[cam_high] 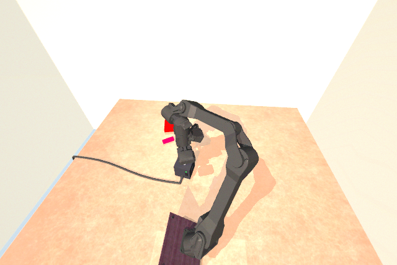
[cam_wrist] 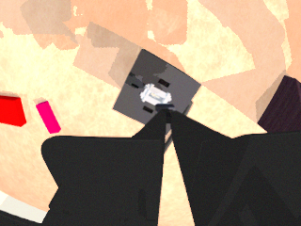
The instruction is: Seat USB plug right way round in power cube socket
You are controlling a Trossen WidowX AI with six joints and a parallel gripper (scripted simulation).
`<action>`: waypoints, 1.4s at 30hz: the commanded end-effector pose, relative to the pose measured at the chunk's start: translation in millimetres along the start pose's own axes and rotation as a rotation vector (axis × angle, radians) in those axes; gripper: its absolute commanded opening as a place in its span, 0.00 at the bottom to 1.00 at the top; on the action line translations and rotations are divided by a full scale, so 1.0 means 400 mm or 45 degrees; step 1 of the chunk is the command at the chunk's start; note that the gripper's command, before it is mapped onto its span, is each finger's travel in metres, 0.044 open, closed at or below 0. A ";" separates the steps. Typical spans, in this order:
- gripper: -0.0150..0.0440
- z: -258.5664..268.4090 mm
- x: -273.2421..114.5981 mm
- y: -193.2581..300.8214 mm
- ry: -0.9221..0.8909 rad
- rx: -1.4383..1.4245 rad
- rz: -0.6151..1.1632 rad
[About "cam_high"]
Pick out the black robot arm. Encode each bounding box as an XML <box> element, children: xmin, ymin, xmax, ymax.
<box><xmin>161</xmin><ymin>99</ymin><xmax>259</xmax><ymax>260</ymax></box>

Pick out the magenta rectangular bar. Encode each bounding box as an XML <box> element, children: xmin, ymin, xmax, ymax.
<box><xmin>163</xmin><ymin>137</ymin><xmax>174</xmax><ymax>144</ymax></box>

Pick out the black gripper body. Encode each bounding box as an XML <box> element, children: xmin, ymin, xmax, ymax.
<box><xmin>174</xmin><ymin>131</ymin><xmax>195</xmax><ymax>165</ymax></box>

